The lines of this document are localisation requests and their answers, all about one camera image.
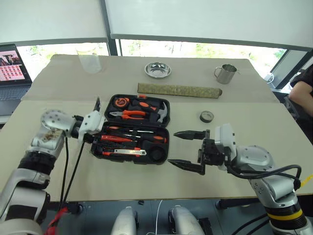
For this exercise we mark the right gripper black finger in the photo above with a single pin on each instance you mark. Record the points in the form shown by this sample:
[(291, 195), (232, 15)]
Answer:
[(188, 166), (188, 134)]

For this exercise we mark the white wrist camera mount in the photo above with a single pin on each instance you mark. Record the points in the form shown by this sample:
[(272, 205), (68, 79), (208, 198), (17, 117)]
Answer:
[(91, 122), (226, 137)]

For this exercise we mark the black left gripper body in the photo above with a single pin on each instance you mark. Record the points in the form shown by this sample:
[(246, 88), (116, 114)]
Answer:
[(90, 138)]

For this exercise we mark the black tool case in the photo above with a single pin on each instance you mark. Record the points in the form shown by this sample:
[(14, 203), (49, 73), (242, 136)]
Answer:
[(137, 160)]

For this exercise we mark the orange black tape measure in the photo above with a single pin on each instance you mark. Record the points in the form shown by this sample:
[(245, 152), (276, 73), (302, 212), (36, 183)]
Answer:
[(120, 102)]

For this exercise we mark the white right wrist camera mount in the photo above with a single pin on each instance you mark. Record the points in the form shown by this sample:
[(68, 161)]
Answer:
[(226, 137)]

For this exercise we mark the stainless steel mug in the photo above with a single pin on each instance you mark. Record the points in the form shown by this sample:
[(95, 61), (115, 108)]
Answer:
[(226, 74)]

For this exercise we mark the open laptop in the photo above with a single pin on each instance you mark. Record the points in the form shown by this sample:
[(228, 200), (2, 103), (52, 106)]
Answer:
[(12, 80)]

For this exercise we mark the silver rounded robot leg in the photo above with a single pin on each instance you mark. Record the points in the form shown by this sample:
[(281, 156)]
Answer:
[(183, 220), (124, 220)]

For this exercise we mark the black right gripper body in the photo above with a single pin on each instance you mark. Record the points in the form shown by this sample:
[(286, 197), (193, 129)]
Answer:
[(211, 154)]

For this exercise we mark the white roller blind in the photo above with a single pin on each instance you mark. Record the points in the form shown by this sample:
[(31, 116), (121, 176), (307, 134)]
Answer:
[(49, 19), (207, 19)]

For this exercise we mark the green patterned rolled mat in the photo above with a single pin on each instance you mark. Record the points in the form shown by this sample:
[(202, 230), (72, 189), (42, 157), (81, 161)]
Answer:
[(178, 90)]

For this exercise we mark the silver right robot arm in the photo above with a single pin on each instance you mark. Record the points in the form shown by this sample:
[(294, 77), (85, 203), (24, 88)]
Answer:
[(256, 156)]

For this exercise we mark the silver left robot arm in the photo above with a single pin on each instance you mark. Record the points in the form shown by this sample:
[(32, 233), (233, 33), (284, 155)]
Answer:
[(53, 120)]

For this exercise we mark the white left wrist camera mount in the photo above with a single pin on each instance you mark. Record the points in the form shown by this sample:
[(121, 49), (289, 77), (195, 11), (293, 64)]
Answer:
[(91, 122)]

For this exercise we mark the clear plastic container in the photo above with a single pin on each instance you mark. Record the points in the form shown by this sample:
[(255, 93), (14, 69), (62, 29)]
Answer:
[(88, 62)]

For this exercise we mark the dark window frame post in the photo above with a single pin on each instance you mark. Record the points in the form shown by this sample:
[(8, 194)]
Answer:
[(113, 47)]

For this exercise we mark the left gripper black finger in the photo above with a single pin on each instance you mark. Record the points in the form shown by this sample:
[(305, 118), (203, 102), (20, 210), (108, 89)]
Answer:
[(98, 105)]

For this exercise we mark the stainless steel bowl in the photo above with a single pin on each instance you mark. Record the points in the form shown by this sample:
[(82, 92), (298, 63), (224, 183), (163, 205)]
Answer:
[(158, 69)]

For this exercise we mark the seated person in black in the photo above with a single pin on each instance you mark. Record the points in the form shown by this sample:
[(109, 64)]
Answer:
[(302, 93)]

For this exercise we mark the dark electrical tape roll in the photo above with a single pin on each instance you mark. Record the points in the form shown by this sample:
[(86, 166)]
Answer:
[(207, 116)]

